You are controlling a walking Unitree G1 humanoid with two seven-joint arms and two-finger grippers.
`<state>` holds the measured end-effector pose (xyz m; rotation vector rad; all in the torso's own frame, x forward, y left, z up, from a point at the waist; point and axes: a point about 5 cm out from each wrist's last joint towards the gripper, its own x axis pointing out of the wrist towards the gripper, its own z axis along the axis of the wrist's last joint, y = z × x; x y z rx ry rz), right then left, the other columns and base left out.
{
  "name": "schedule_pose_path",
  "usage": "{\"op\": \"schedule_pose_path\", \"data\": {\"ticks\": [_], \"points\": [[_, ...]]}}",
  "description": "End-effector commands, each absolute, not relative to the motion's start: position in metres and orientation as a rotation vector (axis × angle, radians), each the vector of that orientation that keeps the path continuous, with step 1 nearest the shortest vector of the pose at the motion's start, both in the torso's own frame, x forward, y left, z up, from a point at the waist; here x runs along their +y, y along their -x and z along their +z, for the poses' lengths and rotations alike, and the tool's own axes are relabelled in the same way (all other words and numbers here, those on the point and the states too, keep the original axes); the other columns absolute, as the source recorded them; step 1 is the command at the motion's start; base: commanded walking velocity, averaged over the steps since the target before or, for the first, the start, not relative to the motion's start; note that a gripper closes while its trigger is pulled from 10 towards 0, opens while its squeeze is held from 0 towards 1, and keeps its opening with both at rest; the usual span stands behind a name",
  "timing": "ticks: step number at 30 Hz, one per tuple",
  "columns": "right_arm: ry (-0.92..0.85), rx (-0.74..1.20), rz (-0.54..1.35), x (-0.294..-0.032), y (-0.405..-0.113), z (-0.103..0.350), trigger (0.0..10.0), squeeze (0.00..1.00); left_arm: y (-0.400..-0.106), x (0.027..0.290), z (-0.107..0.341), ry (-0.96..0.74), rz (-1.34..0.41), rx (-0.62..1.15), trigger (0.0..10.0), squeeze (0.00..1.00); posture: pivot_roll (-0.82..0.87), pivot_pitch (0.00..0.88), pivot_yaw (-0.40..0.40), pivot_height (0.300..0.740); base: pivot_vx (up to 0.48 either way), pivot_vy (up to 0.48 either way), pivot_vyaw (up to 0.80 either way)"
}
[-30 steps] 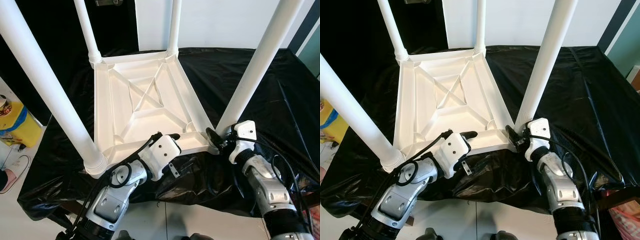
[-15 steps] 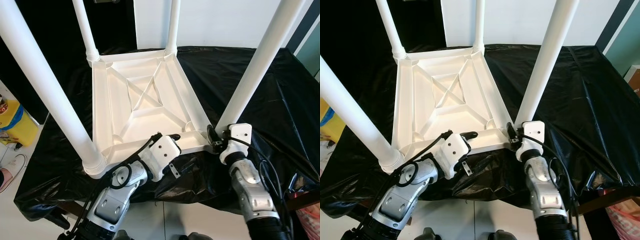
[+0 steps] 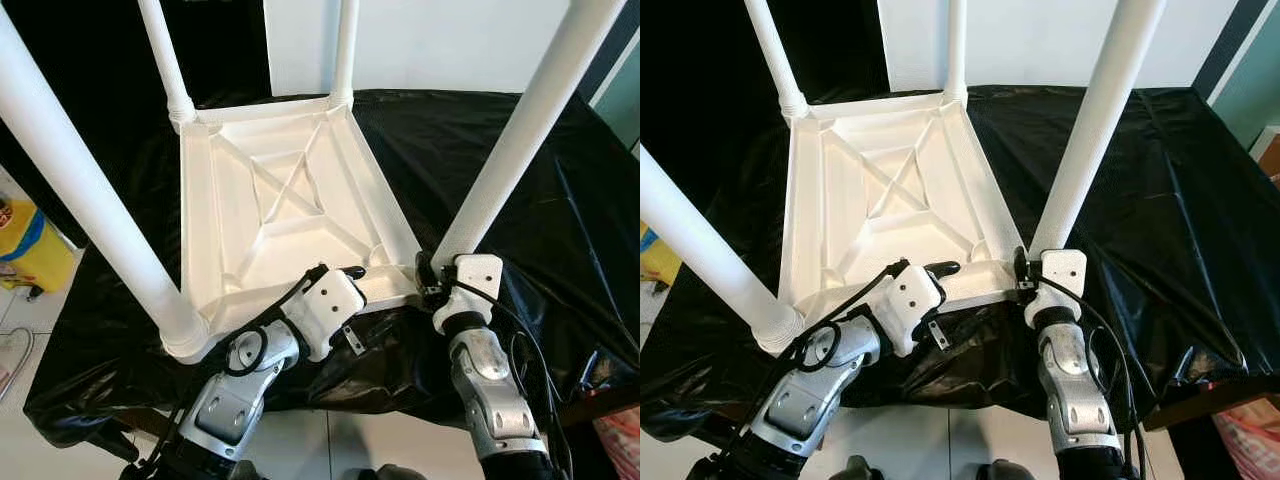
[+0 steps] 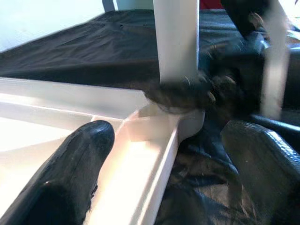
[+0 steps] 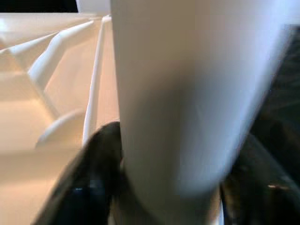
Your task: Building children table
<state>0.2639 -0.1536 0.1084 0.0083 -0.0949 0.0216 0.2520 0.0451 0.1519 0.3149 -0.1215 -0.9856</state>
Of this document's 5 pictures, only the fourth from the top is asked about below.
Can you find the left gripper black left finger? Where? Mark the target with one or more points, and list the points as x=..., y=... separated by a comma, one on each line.
x=58, y=178

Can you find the white plastic table top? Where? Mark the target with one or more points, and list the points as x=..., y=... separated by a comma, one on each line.
x=131, y=164

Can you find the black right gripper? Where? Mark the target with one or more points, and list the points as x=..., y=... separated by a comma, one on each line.
x=236, y=93

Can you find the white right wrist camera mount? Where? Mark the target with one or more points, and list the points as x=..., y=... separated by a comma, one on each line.
x=274, y=70

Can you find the red hanging garment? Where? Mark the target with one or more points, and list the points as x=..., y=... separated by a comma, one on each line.
x=212, y=4

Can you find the white plastic table leg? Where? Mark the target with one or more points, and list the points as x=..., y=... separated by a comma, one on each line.
x=178, y=39

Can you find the black plastic table cover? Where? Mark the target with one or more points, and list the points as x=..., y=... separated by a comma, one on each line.
x=82, y=47

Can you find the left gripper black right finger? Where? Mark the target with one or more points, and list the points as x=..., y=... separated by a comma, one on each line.
x=264, y=175

